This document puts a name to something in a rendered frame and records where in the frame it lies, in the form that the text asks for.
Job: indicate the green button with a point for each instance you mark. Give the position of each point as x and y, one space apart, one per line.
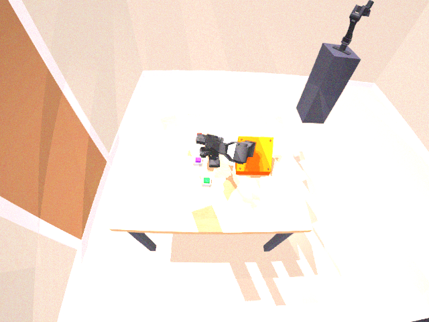
206 181

